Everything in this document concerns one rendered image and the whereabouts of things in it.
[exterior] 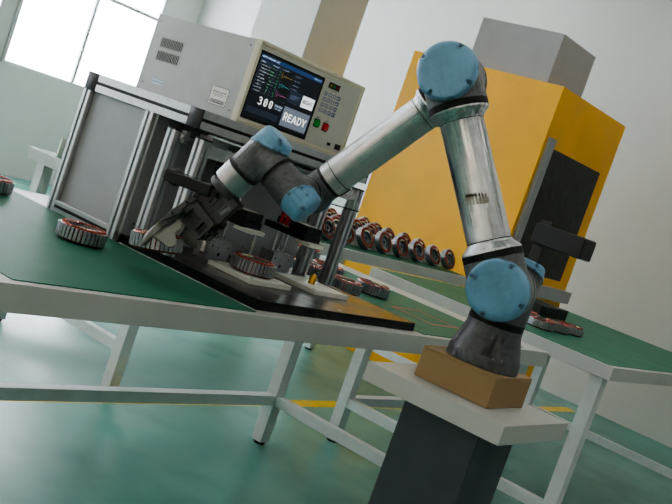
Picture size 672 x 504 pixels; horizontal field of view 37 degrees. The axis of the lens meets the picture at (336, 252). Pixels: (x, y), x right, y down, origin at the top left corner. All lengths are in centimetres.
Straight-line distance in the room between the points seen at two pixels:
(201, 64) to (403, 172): 396
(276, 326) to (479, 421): 51
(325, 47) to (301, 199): 468
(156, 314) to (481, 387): 64
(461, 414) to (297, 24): 490
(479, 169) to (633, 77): 609
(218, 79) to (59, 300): 95
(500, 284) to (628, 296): 580
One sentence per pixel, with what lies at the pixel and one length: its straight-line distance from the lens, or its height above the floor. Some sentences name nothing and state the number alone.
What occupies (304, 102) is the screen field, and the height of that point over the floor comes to 122.
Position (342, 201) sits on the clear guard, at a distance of 239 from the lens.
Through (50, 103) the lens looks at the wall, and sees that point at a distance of 986.
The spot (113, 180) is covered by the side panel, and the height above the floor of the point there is 88.
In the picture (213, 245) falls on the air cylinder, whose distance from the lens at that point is 251.
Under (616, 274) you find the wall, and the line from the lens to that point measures 770.
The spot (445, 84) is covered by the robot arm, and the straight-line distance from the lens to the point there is 191.
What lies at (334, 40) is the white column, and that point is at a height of 185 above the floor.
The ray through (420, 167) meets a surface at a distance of 638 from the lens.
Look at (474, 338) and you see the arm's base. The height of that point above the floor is 86.
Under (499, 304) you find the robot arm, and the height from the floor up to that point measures 95.
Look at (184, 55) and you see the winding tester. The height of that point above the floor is 123.
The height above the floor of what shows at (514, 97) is 182.
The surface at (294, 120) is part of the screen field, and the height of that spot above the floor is 117.
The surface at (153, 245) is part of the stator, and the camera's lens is 210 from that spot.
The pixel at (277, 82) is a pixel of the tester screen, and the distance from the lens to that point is 253.
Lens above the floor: 110
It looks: 5 degrees down
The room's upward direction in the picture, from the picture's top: 19 degrees clockwise
